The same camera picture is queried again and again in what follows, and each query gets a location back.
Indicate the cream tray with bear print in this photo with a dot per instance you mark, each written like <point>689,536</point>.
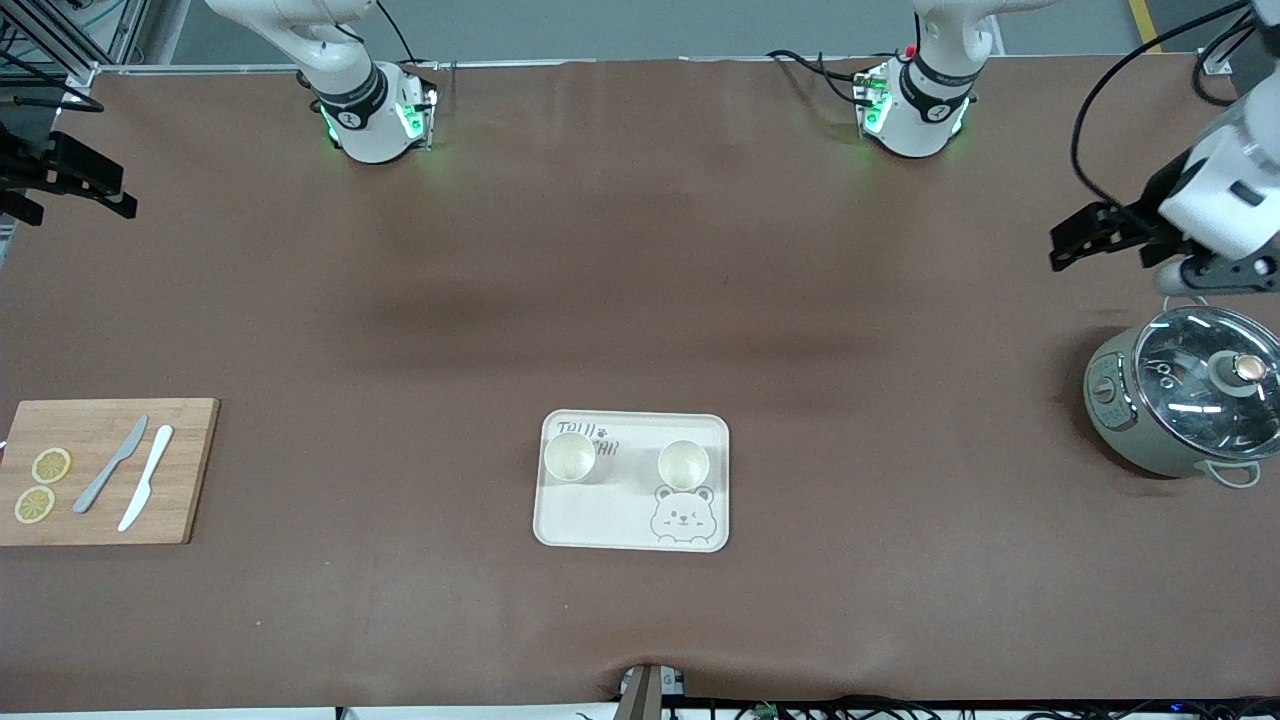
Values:
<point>620,515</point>

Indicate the aluminium frame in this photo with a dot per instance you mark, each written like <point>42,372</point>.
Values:
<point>85,72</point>

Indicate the lemon slice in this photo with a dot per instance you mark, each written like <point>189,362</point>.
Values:
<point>34,504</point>
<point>51,465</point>

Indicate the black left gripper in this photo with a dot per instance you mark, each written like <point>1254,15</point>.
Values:
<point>1147,216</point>

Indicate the white IKEA cup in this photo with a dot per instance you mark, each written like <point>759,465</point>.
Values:
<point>684,464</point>
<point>569,457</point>

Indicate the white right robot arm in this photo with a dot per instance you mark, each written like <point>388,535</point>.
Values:
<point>365,110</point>

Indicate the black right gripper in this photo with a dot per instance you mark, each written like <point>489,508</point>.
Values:
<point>28,168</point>

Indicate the glass pot lid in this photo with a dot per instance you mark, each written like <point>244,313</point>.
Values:
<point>1190,400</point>

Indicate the grey-green cooking pot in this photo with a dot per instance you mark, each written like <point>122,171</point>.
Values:
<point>1140,450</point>

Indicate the grey plastic knife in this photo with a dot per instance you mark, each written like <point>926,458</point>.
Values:
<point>110,465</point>

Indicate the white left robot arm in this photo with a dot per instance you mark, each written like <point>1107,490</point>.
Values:
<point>920,110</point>

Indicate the wooden cutting board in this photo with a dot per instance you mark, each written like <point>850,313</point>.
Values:
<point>190,450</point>

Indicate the brown table mat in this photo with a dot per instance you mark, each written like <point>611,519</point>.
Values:
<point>640,250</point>

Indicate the white plastic knife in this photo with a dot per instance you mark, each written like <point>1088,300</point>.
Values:
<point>145,478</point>

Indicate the grey metal post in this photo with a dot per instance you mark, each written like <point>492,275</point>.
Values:
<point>645,700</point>

